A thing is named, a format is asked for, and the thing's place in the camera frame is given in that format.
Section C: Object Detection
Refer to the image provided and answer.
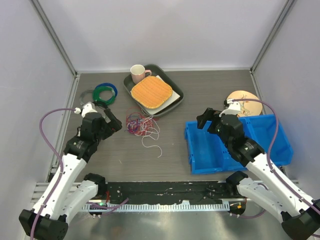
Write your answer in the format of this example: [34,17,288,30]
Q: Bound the orange woven mat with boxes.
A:
[131,76,173,109]

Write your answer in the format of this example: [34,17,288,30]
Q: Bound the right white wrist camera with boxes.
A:
[219,98,241,118]

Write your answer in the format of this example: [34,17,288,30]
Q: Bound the blue thin cable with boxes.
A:
[126,119,143,135]

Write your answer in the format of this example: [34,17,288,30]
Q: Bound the pink ceramic mug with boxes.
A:
[130,64,152,84]

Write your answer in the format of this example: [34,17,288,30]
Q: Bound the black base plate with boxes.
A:
[94,181,243,205]

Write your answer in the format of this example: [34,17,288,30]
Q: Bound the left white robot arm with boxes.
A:
[18,103,122,240]

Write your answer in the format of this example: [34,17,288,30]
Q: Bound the beige painted plate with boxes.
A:
[226,90,263,117]

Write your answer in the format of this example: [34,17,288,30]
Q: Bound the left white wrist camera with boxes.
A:
[73,102,97,118]

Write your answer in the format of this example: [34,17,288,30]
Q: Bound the blue plastic bin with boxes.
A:
[184,114,294,175]

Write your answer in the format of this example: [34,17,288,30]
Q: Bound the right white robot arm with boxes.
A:
[196,108,320,240]

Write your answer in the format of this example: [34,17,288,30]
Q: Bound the white thin cable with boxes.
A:
[126,117,163,159]

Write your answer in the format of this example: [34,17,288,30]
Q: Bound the grey coiled cable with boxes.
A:
[79,89,95,106]

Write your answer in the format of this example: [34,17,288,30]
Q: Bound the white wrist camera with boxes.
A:
[73,102,97,118]
[219,98,241,118]

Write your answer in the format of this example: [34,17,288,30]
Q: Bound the dark grey tray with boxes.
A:
[135,64,184,117]

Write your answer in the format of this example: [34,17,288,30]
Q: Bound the blue coiled cable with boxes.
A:
[94,81,118,101]

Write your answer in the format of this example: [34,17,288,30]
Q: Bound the grey slotted cable duct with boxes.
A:
[82,202,231,213]

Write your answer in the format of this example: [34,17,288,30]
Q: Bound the red thin cable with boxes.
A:
[124,106,161,137]

